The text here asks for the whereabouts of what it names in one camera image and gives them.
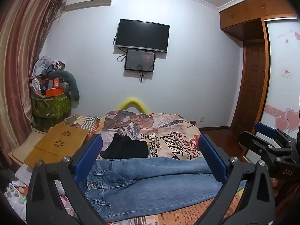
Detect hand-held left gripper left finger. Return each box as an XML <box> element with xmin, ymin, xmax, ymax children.
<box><xmin>26</xmin><ymin>133</ymin><xmax>108</xmax><ymax>225</ymax></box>

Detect grey plush pillow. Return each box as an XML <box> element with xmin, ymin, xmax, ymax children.
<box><xmin>53</xmin><ymin>70</ymin><xmax>80</xmax><ymax>102</ymax></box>

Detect black garment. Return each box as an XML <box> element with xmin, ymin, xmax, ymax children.
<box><xmin>100</xmin><ymin>132</ymin><xmax>149</xmax><ymax>159</ymax></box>

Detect orange box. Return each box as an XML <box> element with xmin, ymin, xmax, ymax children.
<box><xmin>45</xmin><ymin>87</ymin><xmax>64</xmax><ymax>97</ymax></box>

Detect pale folding board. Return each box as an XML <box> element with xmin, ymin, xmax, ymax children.
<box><xmin>8</xmin><ymin>130</ymin><xmax>47</xmax><ymax>167</ymax></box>

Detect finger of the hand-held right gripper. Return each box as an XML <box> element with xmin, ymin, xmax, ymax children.
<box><xmin>239</xmin><ymin>131</ymin><xmax>294</xmax><ymax>163</ymax></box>
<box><xmin>254</xmin><ymin>122</ymin><xmax>298</xmax><ymax>147</ymax></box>

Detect floor clutter pile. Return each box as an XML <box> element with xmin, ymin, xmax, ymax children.
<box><xmin>5</xmin><ymin>166</ymin><xmax>71</xmax><ymax>219</ymax></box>

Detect black wall television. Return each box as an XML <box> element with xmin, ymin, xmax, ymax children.
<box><xmin>115</xmin><ymin>19</ymin><xmax>170</xmax><ymax>53</ymax></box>

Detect small black monitor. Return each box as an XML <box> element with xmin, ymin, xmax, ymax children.
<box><xmin>124</xmin><ymin>49</ymin><xmax>156</xmax><ymax>73</ymax></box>

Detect person's right hand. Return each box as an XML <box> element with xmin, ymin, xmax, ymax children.
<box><xmin>269</xmin><ymin>178</ymin><xmax>281</xmax><ymax>196</ymax></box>

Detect blue jeans pants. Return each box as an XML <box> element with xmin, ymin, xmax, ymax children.
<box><xmin>78</xmin><ymin>156</ymin><xmax>248</xmax><ymax>223</ymax></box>

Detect brown wooden door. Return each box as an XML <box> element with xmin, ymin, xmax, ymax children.
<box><xmin>232</xmin><ymin>41</ymin><xmax>269</xmax><ymax>136</ymax></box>

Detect wooden lap desk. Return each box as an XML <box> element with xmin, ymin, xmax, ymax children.
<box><xmin>23</xmin><ymin>124</ymin><xmax>89</xmax><ymax>169</ymax></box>

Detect pile of clothes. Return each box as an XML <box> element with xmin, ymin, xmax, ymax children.
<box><xmin>31</xmin><ymin>56</ymin><xmax>66</xmax><ymax>78</ymax></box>

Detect striped brown curtain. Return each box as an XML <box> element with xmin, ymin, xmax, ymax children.
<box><xmin>0</xmin><ymin>0</ymin><xmax>64</xmax><ymax>169</ymax></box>

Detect bed with printed cover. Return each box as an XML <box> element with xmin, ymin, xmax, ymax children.
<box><xmin>63</xmin><ymin>110</ymin><xmax>249</xmax><ymax>225</ymax></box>

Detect wooden overhead cabinet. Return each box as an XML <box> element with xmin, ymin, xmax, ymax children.
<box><xmin>219</xmin><ymin>0</ymin><xmax>297</xmax><ymax>40</ymax></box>

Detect yellow foam tube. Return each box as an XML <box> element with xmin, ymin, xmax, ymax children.
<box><xmin>118</xmin><ymin>97</ymin><xmax>148</xmax><ymax>114</ymax></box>

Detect green fabric storage box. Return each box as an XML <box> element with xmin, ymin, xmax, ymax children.
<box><xmin>31</xmin><ymin>91</ymin><xmax>72</xmax><ymax>132</ymax></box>

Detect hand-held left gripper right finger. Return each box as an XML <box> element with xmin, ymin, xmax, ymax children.
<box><xmin>196</xmin><ymin>133</ymin><xmax>276</xmax><ymax>225</ymax></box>

